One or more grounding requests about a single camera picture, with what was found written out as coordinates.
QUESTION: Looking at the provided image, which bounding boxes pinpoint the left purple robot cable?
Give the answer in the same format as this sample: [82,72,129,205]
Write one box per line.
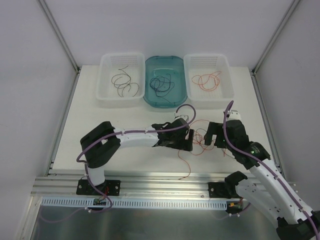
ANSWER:
[76,104,197,213]

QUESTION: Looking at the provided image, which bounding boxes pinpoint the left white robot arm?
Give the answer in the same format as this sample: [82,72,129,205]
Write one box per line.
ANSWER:
[80,117,194,195]

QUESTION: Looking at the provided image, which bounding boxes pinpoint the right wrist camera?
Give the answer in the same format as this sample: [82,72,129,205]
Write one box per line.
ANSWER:
[227,110,242,121]

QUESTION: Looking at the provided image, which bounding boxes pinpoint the right aluminium frame post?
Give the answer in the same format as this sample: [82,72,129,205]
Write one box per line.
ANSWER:
[251,0,302,76]

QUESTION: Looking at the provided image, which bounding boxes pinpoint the orange wire bundle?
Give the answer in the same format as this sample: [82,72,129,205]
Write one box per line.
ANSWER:
[177,119,228,180]

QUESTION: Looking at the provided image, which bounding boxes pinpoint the white perforated basket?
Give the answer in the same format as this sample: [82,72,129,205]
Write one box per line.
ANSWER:
[183,53,235,110]
[95,52,146,108]

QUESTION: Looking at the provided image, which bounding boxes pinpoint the left aluminium frame post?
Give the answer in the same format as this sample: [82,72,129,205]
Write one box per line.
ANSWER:
[36,0,81,73]

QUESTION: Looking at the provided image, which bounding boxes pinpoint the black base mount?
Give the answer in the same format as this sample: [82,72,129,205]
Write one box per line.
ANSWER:
[208,182,240,199]
[76,179,121,196]

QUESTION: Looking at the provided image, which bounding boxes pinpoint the teal transparent plastic bin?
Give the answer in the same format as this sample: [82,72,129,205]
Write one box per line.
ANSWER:
[143,55,187,109]

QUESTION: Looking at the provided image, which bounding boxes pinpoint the white slotted cable duct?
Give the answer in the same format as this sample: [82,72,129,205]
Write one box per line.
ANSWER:
[41,197,227,211]

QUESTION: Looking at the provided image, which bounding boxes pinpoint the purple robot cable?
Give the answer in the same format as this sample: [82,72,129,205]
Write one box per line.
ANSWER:
[223,100,320,240]
[76,104,197,213]

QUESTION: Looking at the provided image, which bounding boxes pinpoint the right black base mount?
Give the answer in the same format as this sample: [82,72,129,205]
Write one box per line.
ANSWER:
[208,182,240,199]

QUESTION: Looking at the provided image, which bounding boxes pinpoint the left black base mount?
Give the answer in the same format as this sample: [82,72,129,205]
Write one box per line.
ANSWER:
[76,179,121,196]

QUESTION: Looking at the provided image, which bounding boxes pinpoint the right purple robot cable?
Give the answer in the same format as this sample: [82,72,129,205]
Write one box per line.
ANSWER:
[223,100,320,240]

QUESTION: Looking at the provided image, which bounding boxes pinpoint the left white perforated basket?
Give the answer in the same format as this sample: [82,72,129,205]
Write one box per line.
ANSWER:
[95,52,146,108]

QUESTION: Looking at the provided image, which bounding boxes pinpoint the dark purple thin wire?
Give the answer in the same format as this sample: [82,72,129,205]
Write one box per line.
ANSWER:
[149,73,178,103]

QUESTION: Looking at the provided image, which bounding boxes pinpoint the aluminium frame post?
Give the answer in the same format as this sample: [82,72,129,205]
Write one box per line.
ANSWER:
[251,0,302,76]
[36,0,81,73]

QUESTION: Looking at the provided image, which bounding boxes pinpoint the aluminium mounting rail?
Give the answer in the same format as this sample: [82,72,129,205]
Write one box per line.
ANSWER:
[31,170,229,200]

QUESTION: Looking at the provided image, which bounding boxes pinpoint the right white perforated basket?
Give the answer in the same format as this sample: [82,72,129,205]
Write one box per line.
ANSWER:
[183,53,235,110]

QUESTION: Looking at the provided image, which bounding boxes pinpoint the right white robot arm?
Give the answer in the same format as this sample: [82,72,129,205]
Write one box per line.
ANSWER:
[204,119,320,240]

